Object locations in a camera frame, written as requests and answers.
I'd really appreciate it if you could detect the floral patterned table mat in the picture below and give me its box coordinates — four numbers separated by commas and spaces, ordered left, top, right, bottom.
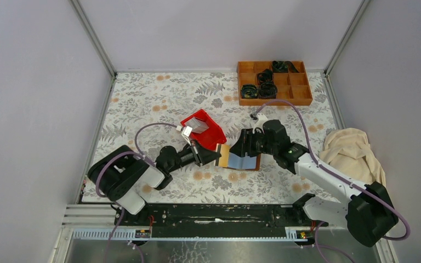
93, 72, 336, 204

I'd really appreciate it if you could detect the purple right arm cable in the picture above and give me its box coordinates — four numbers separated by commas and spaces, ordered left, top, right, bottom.
251, 99, 412, 263

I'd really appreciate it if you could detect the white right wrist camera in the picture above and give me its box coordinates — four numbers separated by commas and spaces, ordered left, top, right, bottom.
250, 112, 268, 134

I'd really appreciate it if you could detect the wooden compartment tray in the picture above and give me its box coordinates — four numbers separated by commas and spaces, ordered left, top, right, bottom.
237, 61, 313, 106

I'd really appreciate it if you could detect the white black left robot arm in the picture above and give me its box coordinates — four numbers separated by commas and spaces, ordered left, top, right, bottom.
87, 140, 221, 225

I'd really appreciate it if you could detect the orange card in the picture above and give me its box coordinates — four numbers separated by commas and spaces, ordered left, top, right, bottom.
215, 144, 231, 168

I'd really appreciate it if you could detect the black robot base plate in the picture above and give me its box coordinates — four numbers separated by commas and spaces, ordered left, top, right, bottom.
114, 203, 319, 239

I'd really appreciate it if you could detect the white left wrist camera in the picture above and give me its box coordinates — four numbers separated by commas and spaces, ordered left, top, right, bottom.
176, 125, 192, 145

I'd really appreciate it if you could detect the stack of credit cards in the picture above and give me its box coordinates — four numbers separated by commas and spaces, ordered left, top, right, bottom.
186, 117, 209, 134

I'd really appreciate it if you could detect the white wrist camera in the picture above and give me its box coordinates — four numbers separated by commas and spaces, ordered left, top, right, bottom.
250, 112, 268, 134
176, 125, 192, 145

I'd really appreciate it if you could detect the brown leather card holder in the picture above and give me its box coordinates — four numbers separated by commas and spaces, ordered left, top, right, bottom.
227, 153, 261, 171

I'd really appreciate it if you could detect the dark floral rolled cloth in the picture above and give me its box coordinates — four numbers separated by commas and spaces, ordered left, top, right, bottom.
241, 84, 259, 99

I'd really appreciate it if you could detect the beige crumpled cloth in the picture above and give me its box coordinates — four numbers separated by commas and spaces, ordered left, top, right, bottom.
319, 128, 386, 186

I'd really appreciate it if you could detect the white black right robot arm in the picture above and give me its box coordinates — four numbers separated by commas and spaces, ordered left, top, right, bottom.
230, 120, 399, 247

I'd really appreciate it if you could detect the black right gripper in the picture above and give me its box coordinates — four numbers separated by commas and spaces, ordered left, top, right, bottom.
229, 128, 277, 158

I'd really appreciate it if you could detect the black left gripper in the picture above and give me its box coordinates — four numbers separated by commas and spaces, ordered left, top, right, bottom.
167, 139, 221, 174

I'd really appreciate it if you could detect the red plastic bin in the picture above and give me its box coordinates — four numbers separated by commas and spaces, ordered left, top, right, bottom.
180, 109, 227, 150

